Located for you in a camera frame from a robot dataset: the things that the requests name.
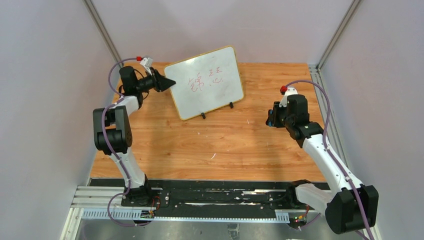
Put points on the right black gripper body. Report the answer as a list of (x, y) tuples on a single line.
[(273, 117)]

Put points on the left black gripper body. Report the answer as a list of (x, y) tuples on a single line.
[(156, 82)]

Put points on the yellow framed whiteboard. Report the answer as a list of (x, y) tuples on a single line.
[(205, 82)]

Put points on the blue black eraser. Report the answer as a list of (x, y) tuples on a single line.
[(269, 120)]

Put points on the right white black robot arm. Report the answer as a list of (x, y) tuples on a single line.
[(350, 205)]

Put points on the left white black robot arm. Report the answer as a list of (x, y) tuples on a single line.
[(113, 136)]

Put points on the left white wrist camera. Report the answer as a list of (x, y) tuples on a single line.
[(146, 63)]

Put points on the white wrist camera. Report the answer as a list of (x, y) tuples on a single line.
[(286, 92), (146, 63)]

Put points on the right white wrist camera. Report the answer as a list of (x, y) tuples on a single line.
[(286, 92)]

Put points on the left aluminium corner post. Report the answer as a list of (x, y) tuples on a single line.
[(96, 18)]

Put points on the aluminium corner post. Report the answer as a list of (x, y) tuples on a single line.
[(96, 18), (353, 7)]

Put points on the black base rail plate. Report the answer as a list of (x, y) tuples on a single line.
[(219, 199)]

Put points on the right aluminium corner post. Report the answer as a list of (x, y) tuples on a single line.
[(353, 7)]

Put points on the aluminium frame rails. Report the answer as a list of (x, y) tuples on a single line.
[(106, 204)]

